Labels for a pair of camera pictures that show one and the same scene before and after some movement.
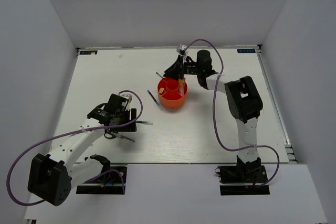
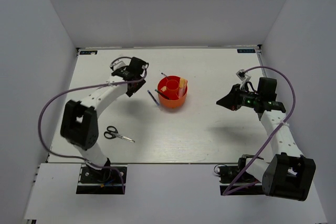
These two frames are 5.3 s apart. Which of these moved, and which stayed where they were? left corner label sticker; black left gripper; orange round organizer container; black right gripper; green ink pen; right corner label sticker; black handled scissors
Moved: black right gripper; green ink pen; black left gripper
Stayed: black handled scissors; left corner label sticker; orange round organizer container; right corner label sticker
